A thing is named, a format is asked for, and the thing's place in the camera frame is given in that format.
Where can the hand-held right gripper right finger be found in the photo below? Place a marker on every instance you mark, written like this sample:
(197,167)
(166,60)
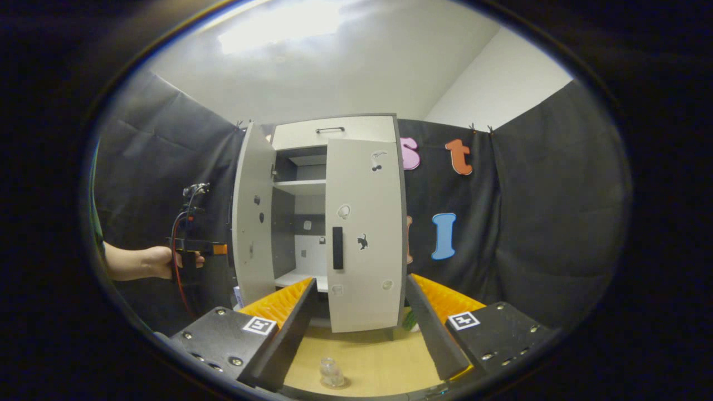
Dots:
(431,328)

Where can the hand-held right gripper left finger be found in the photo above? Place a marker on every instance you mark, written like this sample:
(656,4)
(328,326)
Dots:
(287,337)

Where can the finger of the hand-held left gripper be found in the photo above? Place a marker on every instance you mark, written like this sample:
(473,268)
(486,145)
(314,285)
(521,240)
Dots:
(217,248)

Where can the white cabinet door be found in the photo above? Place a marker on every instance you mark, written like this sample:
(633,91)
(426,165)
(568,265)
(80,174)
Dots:
(250,223)
(365,211)

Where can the clear bottle with black cap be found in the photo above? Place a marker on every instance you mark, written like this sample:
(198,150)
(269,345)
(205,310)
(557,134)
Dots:
(332,372)

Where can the white and grey cabinet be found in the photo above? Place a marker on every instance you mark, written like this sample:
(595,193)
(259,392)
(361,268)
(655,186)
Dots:
(301,223)

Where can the white cabinet shelf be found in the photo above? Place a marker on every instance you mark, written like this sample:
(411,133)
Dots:
(301,186)

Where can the white cabinet drawer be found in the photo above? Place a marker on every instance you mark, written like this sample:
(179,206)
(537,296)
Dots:
(334,136)

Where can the toy watermelon slice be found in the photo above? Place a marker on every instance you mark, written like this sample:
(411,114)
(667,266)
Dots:
(410,321)

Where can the black backdrop cloth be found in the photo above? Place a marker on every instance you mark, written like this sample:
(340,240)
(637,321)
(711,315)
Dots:
(557,211)

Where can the ceiling light panel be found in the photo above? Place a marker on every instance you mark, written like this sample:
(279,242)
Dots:
(278,28)

